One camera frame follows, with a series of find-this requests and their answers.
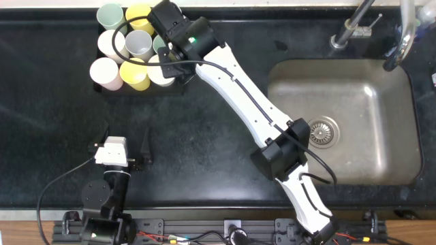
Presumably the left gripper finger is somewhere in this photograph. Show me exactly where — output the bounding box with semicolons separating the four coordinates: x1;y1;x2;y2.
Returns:
140;127;154;165
87;123;110;154

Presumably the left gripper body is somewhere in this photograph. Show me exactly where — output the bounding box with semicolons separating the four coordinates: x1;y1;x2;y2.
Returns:
102;157;144;173

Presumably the pink cup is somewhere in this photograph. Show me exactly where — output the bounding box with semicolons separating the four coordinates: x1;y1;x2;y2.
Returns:
89;56;124;92

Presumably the yellow cup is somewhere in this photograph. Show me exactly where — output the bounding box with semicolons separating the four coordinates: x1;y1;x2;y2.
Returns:
119;57;151;92
125;3;156;37

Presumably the white cup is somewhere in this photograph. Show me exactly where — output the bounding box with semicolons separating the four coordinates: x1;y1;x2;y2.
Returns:
97;29;130;65
146;54;176;88

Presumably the grey cup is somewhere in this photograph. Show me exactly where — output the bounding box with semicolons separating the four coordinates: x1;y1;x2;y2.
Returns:
125;29;155;64

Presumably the green cup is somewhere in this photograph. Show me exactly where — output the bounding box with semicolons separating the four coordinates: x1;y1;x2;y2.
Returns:
96;2;129;36
152;33;168;56

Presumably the steel sink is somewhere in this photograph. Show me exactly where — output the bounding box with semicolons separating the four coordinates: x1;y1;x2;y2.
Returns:
267;59;424;186

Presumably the steel tap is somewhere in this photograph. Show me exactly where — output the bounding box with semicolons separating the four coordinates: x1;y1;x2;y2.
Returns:
328;0;420;73

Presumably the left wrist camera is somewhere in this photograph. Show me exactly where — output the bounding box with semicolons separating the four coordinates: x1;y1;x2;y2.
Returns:
94;135;130;168

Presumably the black cable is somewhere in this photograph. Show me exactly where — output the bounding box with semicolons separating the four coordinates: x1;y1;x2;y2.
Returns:
35;156;97;245
111;15;339;186

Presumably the mounting rail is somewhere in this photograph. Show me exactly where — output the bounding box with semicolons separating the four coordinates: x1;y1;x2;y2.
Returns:
52;210;390;245

